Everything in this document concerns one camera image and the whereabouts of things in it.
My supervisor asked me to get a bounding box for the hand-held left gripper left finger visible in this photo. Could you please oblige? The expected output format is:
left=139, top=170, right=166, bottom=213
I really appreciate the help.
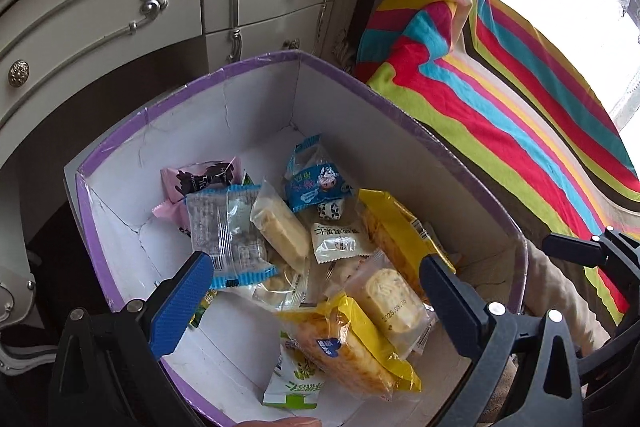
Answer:
left=47, top=251, right=216, bottom=427

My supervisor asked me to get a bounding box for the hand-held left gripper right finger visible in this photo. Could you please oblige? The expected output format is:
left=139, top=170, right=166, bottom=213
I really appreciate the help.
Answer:
left=419, top=253, right=586, bottom=427

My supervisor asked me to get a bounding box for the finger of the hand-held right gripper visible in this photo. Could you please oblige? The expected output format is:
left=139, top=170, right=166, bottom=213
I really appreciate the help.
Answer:
left=541, top=231, right=608, bottom=269

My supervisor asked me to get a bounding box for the small green packet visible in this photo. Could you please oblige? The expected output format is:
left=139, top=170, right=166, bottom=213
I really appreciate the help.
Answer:
left=189, top=289, right=218, bottom=330

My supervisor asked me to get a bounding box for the clear roll cake packet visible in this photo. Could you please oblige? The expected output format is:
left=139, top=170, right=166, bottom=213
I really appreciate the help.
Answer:
left=344, top=252, right=438, bottom=360

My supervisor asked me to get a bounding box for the clear packet with blue edge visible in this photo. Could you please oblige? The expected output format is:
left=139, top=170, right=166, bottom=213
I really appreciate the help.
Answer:
left=185, top=184, right=279, bottom=292

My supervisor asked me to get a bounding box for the solid yellow snack packet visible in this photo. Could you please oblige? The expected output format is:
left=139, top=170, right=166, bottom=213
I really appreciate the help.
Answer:
left=356, top=188, right=457, bottom=300

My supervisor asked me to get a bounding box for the clear biscuit packet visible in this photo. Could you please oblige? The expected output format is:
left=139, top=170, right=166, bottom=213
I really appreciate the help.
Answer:
left=232, top=259, right=312, bottom=313

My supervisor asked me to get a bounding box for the clear pastry packet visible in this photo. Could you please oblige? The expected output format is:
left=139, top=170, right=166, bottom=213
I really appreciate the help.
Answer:
left=322, top=257, right=381, bottom=300

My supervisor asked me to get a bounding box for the clear yellow bread packet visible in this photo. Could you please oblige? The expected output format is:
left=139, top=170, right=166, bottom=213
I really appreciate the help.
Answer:
left=276, top=294, right=423, bottom=402

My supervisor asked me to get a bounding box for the clear cake slice packet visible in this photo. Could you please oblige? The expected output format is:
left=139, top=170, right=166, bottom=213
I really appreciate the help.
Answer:
left=249, top=179, right=312, bottom=274

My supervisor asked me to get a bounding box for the small white nut packet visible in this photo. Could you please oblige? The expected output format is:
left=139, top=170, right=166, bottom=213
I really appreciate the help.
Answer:
left=311, top=222, right=375, bottom=264

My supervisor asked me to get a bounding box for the pink chocolate packet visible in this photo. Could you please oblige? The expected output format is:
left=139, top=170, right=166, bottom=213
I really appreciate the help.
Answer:
left=152, top=157, right=244, bottom=230

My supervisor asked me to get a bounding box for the white green snack packet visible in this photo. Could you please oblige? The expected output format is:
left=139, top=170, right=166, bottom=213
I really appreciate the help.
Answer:
left=261, top=332, right=328, bottom=409

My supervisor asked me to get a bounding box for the blue white snack packet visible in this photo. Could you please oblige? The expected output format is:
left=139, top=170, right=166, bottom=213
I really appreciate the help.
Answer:
left=284, top=134, right=345, bottom=214

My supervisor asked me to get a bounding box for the white cardboard box purple rim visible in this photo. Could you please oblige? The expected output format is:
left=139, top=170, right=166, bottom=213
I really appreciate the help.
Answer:
left=62, top=49, right=530, bottom=427

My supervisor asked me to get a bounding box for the person's left hand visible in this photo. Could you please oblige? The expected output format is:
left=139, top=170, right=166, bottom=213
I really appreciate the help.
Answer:
left=239, top=416, right=323, bottom=427

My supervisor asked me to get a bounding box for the beige cloth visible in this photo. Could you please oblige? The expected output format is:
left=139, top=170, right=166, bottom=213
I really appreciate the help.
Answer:
left=525, top=249, right=613, bottom=353

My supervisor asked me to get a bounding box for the colourful striped cloth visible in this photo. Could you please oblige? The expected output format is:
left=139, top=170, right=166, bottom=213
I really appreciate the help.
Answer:
left=354, top=0, right=640, bottom=325

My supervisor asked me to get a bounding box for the cream ornate dresser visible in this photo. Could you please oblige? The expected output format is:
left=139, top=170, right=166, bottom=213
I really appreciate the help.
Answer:
left=0, top=0, right=398, bottom=375

